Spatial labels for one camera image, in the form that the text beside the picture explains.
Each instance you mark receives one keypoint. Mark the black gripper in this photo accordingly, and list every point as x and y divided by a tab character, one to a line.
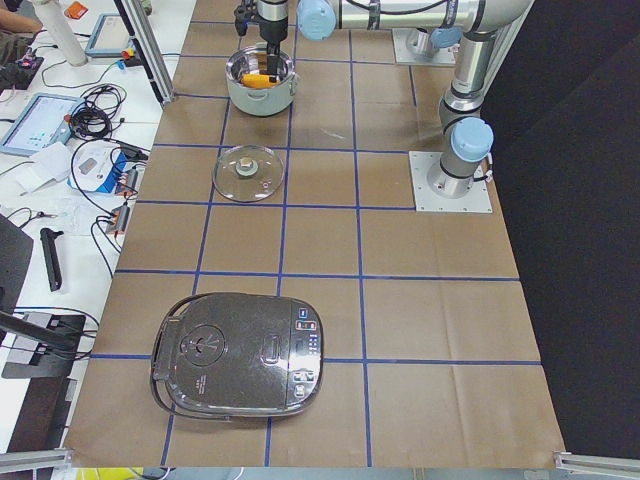
272	29

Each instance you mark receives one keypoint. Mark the yellow corn cob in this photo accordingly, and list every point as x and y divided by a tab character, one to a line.
256	81

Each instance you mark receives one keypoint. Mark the glass pot lid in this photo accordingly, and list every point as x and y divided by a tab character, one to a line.
248	173

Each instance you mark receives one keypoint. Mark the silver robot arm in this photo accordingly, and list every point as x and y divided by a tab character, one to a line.
468	139
431	25

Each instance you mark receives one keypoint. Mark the pale green electric pot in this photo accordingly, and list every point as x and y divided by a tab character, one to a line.
252	90

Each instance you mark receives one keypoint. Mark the far blue teach pendant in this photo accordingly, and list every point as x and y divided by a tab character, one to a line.
109	37

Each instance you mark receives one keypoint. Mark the blue teach pendant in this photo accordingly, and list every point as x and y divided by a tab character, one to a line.
109	37
41	124

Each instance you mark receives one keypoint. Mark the blue white box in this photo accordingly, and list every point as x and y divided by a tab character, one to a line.
97	167

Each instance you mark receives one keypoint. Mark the orange terminal block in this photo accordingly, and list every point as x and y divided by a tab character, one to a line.
118	220

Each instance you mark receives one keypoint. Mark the near blue teach pendant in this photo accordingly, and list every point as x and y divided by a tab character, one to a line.
41	124

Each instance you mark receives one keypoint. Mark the black bar tool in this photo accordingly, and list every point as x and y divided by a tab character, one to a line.
48	238

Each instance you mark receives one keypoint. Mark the dark metallic rice cooker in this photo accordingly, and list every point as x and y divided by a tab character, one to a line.
225	355

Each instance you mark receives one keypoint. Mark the black monitor stand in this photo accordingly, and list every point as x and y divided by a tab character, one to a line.
46	345

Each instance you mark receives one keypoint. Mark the aluminium frame post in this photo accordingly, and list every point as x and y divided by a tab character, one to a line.
141	34

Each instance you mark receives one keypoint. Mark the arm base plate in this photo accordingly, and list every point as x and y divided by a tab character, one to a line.
436	192
429	47

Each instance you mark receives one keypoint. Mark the white cylinder post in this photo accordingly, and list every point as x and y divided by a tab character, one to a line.
53	20

